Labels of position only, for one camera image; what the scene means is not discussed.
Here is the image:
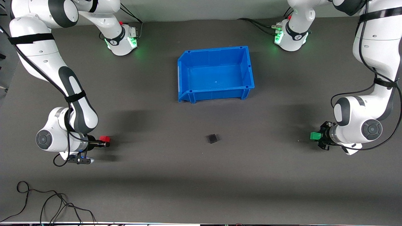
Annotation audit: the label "dark grey table mat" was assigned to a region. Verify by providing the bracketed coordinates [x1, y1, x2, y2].
[0, 11, 402, 224]

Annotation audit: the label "blue plastic bin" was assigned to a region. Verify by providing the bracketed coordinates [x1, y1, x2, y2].
[177, 46, 255, 104]

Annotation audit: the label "thin black loose cable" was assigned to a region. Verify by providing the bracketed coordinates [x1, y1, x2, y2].
[0, 181, 98, 225]

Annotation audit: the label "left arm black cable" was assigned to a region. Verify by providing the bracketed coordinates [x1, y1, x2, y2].
[330, 0, 402, 151]

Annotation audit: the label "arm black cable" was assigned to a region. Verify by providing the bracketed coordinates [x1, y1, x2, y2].
[0, 27, 95, 167]
[330, 0, 402, 151]

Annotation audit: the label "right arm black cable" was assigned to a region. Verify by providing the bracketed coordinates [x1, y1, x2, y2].
[0, 27, 95, 167]

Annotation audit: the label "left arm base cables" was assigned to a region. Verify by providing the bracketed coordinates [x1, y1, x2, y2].
[237, 6, 294, 35]

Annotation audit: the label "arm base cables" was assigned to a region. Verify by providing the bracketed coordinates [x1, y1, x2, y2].
[237, 6, 294, 35]
[99, 3, 144, 40]

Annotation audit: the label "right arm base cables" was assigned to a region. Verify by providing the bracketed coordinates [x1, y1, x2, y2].
[99, 3, 144, 40]

